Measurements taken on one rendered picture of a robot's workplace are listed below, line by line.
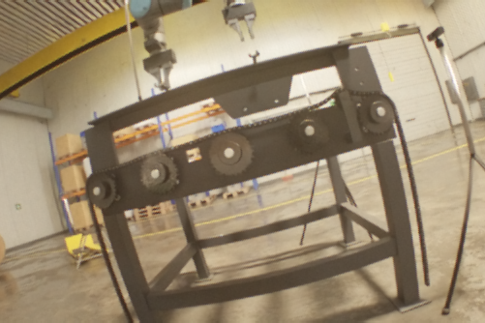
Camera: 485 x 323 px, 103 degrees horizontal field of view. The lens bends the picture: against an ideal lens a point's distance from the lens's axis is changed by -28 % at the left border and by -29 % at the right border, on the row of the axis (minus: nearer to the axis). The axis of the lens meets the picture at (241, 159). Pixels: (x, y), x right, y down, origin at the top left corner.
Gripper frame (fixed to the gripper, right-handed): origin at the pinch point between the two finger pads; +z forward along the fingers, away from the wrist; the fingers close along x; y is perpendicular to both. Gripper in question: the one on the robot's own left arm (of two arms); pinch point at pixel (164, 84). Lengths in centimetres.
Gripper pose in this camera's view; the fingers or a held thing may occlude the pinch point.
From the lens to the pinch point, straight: 105.2
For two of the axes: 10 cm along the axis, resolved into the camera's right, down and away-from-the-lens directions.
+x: -9.6, 2.6, 0.9
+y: 0.9, 0.1, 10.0
